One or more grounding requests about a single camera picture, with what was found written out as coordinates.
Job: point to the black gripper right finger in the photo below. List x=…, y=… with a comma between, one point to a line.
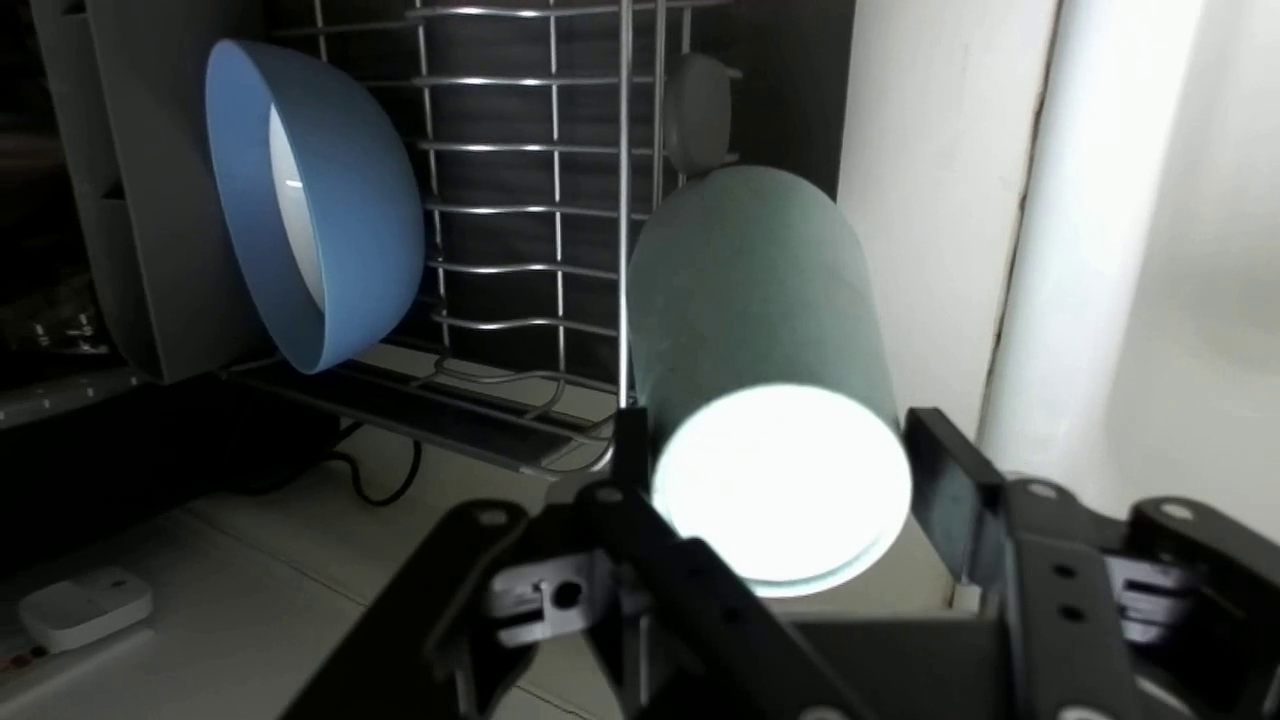
x=1065, y=602

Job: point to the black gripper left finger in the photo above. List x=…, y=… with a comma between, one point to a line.
x=724, y=602

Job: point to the light blue plastic cup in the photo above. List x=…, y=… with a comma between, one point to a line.
x=760, y=306

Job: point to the white kitchen sink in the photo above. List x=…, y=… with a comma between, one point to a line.
x=1132, y=267

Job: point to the blue bowl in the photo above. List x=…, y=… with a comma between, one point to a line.
x=340, y=201

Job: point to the small white flat device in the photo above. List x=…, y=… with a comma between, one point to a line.
x=80, y=607

